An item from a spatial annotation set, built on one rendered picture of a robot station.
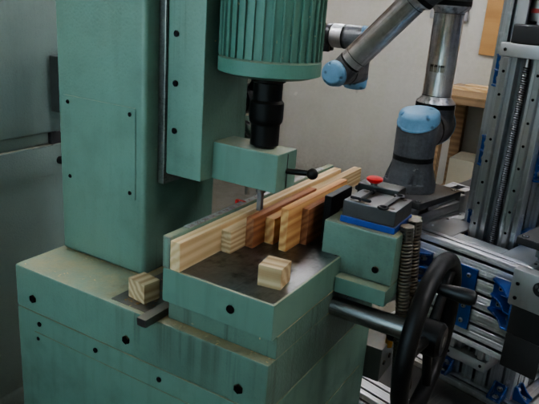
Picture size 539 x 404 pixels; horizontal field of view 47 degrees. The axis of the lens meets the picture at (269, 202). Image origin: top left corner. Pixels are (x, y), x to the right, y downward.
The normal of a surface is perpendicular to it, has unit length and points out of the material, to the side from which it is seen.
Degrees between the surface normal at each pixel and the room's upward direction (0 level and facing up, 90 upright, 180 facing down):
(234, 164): 90
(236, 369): 90
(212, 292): 90
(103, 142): 90
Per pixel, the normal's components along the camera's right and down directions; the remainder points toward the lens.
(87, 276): 0.07, -0.95
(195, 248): 0.85, 0.22
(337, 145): -0.52, 0.24
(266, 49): -0.08, 0.31
